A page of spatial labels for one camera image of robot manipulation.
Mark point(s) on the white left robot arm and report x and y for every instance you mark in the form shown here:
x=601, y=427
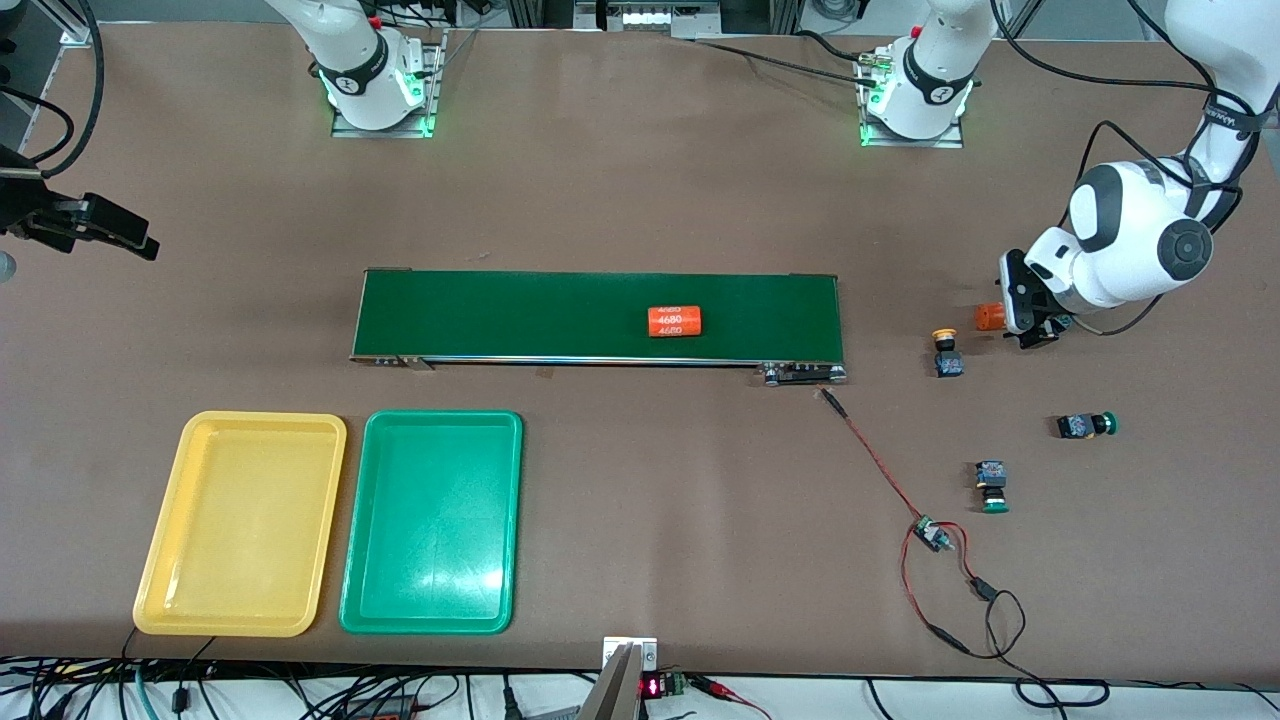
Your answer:
x=1130, y=250

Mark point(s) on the metal frame with lights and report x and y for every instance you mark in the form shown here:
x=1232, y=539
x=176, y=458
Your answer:
x=645, y=18

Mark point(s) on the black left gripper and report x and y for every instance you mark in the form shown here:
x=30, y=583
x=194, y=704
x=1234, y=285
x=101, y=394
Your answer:
x=1043, y=331

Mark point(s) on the yellow cap push button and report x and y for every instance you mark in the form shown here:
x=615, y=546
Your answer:
x=949, y=364

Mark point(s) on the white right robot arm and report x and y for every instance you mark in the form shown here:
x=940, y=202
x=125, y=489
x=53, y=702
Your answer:
x=350, y=50

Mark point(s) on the green cap push button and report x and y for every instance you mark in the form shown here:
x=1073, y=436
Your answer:
x=990, y=472
x=1078, y=427

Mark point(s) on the orange 4680 cylinder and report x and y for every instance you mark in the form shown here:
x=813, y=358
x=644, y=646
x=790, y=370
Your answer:
x=988, y=318
x=675, y=321

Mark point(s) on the red digit display module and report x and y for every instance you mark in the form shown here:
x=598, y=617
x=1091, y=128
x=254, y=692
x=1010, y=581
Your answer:
x=652, y=688

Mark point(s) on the green plastic tray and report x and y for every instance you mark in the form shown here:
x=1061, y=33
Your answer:
x=430, y=520

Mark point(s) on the red clip lead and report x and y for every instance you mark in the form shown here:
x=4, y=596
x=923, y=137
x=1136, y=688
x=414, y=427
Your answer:
x=715, y=687

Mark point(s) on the yellow plastic tray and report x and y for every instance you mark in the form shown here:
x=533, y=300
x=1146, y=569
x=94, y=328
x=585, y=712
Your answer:
x=240, y=520

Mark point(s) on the aluminium extrusion post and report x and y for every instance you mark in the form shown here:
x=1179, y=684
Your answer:
x=62, y=20

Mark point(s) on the aluminium arm base plate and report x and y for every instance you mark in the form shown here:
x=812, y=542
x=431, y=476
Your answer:
x=940, y=142
x=436, y=90

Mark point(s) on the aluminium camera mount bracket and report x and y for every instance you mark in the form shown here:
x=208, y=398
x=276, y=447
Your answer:
x=620, y=690

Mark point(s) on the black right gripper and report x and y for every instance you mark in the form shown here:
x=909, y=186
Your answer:
x=28, y=211

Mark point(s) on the green belt conveyor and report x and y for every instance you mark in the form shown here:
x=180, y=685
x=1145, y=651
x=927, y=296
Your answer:
x=500, y=315

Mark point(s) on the small black controller board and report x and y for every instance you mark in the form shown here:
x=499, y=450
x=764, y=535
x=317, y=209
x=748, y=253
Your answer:
x=930, y=534

